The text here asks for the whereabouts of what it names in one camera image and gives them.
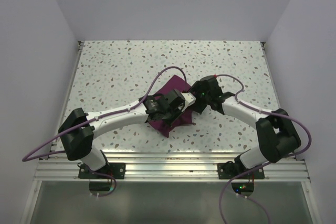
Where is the purple surgical cloth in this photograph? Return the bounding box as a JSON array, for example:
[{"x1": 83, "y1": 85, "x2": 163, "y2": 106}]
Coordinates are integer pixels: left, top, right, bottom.
[{"x1": 143, "y1": 75, "x2": 196, "y2": 137}]

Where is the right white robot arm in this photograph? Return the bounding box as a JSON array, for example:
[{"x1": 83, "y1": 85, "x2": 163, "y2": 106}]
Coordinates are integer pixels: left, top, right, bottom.
[{"x1": 189, "y1": 76, "x2": 301, "y2": 178}]

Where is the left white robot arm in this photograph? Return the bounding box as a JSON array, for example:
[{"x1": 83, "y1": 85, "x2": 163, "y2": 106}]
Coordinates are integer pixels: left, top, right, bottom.
[{"x1": 58, "y1": 89, "x2": 195, "y2": 178}]

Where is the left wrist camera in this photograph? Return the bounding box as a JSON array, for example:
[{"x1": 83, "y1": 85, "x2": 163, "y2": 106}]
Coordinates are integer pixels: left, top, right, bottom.
[{"x1": 182, "y1": 93, "x2": 196, "y2": 111}]

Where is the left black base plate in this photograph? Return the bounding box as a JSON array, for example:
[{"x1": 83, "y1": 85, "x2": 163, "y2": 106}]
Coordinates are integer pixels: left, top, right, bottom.
[{"x1": 77, "y1": 163, "x2": 126, "y2": 179}]

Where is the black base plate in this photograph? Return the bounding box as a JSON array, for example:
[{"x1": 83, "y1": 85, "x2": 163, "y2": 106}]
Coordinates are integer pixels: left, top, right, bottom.
[
  {"x1": 77, "y1": 163, "x2": 126, "y2": 179},
  {"x1": 217, "y1": 161, "x2": 265, "y2": 179}
]

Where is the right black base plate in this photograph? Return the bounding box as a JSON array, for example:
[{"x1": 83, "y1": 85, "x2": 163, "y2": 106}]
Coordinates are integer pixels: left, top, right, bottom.
[{"x1": 217, "y1": 161, "x2": 265, "y2": 179}]

